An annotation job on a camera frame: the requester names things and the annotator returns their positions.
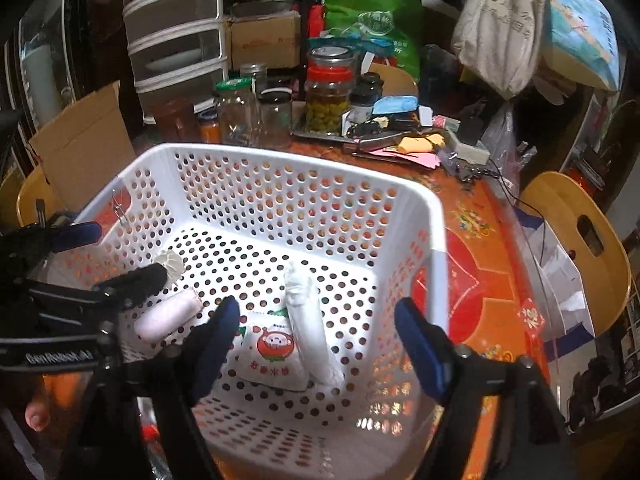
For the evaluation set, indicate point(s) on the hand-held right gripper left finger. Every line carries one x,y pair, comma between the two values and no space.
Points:
217,347

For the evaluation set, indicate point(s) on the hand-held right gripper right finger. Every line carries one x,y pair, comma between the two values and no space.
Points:
422,352

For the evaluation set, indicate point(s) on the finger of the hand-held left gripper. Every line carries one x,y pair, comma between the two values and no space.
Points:
135,282
75,236

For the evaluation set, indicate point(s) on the pale lavender cloth roll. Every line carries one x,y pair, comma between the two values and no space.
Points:
170,314

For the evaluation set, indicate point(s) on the white soft packet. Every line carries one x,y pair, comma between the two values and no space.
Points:
270,355

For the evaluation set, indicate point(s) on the long white sock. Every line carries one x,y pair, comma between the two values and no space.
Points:
310,330

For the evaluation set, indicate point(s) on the white perforated plastic basket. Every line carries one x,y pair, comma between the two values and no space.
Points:
300,210

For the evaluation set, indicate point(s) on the person's left hand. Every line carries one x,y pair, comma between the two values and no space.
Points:
37,416

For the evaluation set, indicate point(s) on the metal binder clip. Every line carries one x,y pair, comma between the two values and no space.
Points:
119,207

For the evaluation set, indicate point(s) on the wooden chair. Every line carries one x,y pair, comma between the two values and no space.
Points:
600,260
30,197
397,76

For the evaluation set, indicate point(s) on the large open cardboard box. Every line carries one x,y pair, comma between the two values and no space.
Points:
82,145

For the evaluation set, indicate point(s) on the stack of white papers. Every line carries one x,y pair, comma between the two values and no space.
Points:
555,270

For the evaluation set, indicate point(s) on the orange jar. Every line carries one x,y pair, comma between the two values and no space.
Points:
209,129

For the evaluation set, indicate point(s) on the pink paper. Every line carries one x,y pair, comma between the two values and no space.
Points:
415,159

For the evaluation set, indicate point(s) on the green-lidded glass jar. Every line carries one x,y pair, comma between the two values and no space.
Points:
235,112

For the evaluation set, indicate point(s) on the white small box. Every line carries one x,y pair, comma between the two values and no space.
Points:
469,149

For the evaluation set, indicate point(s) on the yellow cloth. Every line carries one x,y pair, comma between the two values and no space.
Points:
417,143

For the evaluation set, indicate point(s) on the black-lidded glass jar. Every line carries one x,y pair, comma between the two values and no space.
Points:
275,117

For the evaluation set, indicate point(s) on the clear plastic bag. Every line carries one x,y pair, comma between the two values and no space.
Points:
500,132

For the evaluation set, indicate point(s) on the plastic drawer tower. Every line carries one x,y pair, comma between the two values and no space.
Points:
175,25

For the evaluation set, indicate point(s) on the small silver-lidded glass jar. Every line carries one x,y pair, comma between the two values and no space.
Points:
252,76

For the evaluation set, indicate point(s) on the blue face mask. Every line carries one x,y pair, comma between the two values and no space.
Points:
395,105

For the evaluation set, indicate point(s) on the dark bottle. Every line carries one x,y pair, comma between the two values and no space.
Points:
367,94

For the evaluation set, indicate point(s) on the red-lidded pickle jar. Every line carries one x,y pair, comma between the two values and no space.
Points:
327,95

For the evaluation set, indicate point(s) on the small cardboard box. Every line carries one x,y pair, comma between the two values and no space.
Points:
262,39

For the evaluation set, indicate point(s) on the green shopping bag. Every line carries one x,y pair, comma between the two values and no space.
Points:
380,25

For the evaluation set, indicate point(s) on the beige canvas tote bag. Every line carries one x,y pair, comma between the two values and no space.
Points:
500,25

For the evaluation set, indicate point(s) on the blue printed paper bag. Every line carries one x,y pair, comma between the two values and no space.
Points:
580,25

